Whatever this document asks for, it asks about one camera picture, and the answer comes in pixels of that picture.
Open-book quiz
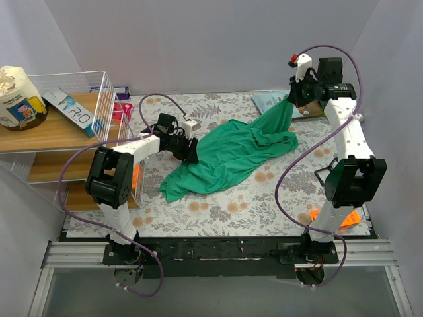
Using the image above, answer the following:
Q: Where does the green garment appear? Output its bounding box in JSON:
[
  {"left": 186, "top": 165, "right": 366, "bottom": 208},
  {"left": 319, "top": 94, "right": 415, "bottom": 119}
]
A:
[{"left": 158, "top": 99, "right": 299, "bottom": 203}]

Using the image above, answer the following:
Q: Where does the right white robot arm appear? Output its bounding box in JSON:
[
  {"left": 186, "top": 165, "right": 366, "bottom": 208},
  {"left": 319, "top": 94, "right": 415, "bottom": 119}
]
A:
[{"left": 288, "top": 53, "right": 387, "bottom": 263}]

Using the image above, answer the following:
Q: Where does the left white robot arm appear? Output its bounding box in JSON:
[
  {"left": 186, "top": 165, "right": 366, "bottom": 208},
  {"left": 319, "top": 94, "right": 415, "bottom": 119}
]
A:
[{"left": 86, "top": 113, "right": 200, "bottom": 264}]

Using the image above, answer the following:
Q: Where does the light blue snack bag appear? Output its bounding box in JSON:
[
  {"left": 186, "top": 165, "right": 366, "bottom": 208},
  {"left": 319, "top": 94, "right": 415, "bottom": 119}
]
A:
[{"left": 252, "top": 90, "right": 324, "bottom": 121}]

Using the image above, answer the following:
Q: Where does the orange box under shelf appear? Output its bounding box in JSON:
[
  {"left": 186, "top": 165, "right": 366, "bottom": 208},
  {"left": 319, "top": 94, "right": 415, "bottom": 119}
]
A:
[{"left": 132, "top": 164, "right": 139, "bottom": 189}]

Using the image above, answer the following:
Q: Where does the pink box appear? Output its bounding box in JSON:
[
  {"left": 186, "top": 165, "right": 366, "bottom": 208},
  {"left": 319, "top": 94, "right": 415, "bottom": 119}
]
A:
[{"left": 112, "top": 102, "right": 134, "bottom": 126}]

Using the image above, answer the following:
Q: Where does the purple box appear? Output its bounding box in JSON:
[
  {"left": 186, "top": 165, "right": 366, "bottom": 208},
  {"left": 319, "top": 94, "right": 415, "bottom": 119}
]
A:
[{"left": 114, "top": 87, "right": 130, "bottom": 100}]

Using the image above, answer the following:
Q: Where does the white blue toothpaste box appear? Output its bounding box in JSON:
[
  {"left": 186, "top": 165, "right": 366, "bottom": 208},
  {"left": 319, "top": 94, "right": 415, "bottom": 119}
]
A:
[{"left": 42, "top": 87, "right": 104, "bottom": 138}]

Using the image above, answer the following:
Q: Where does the wooden shelf unit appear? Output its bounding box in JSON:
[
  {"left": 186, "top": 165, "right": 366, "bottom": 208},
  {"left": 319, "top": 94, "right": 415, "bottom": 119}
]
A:
[{"left": 1, "top": 93, "right": 132, "bottom": 212}]

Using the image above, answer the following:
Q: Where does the orange box right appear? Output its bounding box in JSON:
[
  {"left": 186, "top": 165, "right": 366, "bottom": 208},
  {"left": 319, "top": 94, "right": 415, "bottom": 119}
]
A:
[{"left": 309, "top": 209, "right": 361, "bottom": 228}]

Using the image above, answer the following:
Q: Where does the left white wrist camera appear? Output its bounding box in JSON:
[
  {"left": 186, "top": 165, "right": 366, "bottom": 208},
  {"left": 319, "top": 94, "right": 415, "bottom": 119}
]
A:
[{"left": 182, "top": 120, "right": 201, "bottom": 138}]

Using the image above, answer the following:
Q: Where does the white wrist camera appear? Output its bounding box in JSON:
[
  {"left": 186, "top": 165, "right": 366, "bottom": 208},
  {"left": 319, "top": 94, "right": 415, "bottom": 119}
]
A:
[
  {"left": 182, "top": 120, "right": 201, "bottom": 138},
  {"left": 288, "top": 53, "right": 313, "bottom": 83}
]

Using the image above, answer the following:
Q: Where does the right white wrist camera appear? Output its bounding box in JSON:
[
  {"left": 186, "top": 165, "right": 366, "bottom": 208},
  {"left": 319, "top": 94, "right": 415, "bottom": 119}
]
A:
[{"left": 288, "top": 53, "right": 313, "bottom": 83}]

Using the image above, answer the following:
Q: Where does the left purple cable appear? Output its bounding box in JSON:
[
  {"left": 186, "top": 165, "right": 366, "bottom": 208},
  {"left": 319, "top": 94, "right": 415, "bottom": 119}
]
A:
[{"left": 56, "top": 94, "right": 165, "bottom": 298}]

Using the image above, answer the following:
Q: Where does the black plastic frame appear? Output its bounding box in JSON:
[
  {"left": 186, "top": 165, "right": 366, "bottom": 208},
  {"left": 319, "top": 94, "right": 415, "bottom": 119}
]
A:
[{"left": 314, "top": 157, "right": 338, "bottom": 187}]

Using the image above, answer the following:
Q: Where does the white wire basket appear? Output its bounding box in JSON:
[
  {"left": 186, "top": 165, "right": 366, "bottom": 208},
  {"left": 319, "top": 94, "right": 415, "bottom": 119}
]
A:
[{"left": 26, "top": 71, "right": 143, "bottom": 209}]

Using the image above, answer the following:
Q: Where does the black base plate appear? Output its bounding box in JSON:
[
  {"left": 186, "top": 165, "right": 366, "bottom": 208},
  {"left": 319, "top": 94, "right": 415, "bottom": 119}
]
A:
[{"left": 102, "top": 236, "right": 339, "bottom": 279}]

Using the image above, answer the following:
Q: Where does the aluminium rail frame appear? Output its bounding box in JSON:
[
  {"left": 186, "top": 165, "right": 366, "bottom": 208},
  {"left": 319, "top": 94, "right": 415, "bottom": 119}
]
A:
[{"left": 30, "top": 238, "right": 414, "bottom": 316}]

